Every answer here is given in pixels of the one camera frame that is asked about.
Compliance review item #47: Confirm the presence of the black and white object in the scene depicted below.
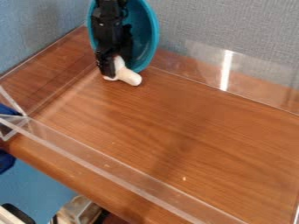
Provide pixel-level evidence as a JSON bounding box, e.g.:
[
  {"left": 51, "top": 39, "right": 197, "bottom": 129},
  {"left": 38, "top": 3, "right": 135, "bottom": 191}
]
[{"left": 0, "top": 204, "right": 36, "bottom": 224}]

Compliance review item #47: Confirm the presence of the white and brown toy mushroom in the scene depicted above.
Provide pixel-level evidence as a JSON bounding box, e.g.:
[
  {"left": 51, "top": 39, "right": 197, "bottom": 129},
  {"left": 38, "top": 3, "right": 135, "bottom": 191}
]
[{"left": 103, "top": 56, "right": 143, "bottom": 87}]

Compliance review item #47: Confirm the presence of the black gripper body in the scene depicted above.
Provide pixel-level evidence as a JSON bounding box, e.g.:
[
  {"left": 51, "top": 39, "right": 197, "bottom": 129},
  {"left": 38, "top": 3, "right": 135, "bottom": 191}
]
[{"left": 90, "top": 0, "right": 134, "bottom": 58}]

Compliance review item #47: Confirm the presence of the clear acrylic barrier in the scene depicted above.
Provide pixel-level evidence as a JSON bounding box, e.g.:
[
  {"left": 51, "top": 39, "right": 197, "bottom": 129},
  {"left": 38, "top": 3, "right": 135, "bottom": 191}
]
[{"left": 0, "top": 28, "right": 299, "bottom": 224}]

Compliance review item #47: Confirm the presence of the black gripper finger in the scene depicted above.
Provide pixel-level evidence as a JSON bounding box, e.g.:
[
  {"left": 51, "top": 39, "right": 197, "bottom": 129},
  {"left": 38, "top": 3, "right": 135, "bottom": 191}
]
[
  {"left": 96, "top": 54, "right": 116, "bottom": 78},
  {"left": 119, "top": 40, "right": 134, "bottom": 67}
]

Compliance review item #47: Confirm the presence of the blue clamp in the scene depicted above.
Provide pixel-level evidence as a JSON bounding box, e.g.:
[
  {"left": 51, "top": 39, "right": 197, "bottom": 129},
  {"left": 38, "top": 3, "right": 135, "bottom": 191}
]
[{"left": 0, "top": 103, "right": 22, "bottom": 175}]

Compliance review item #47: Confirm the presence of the blue plastic bowl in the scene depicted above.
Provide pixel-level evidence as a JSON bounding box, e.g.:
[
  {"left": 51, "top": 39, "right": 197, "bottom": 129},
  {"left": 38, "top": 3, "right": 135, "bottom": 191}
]
[{"left": 87, "top": 0, "right": 160, "bottom": 73}]

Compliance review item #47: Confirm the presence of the metal frame under table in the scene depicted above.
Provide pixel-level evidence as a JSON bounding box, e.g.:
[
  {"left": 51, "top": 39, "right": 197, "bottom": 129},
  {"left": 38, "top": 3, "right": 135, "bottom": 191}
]
[{"left": 48, "top": 195, "right": 103, "bottom": 224}]

